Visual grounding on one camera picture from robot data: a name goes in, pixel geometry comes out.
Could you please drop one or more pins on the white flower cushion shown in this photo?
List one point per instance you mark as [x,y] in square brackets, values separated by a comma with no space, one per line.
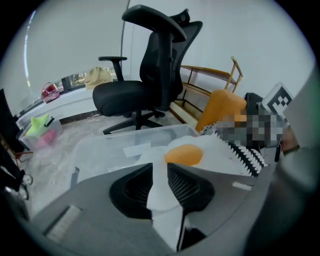
[215,155]

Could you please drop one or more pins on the pink transparent container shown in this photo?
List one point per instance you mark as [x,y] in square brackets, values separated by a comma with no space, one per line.
[50,93]

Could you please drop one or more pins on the wooden shelf rack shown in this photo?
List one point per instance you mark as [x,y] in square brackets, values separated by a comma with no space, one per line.
[207,72]

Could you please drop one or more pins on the beige cloth bag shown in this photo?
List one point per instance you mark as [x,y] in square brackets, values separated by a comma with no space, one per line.
[97,78]

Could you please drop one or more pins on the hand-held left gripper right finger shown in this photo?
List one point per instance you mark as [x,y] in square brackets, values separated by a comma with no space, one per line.
[190,192]

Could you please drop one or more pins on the clear plastic storage box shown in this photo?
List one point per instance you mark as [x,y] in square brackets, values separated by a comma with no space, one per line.
[105,152]

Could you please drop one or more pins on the black top wooden table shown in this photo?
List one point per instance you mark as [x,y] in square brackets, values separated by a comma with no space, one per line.
[7,120]

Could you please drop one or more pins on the green star plush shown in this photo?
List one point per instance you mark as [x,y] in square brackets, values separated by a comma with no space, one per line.
[37,125]

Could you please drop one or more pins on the clear plastic bin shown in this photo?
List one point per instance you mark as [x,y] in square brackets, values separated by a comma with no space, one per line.
[53,125]

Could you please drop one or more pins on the black and white patterned blanket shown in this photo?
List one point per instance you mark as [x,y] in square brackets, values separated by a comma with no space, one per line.
[247,155]

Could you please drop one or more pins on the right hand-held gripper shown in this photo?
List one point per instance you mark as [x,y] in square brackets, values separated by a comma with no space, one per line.
[277,100]

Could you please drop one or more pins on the pink plush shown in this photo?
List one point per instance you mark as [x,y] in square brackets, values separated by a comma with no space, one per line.
[46,138]

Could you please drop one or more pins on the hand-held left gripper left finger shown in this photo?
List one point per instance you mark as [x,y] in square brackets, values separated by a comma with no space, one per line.
[130,195]

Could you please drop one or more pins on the person's right forearm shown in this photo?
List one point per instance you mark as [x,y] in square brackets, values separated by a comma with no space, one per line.
[291,138]

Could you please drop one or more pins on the black office chair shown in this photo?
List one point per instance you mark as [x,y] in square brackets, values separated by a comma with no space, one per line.
[120,97]

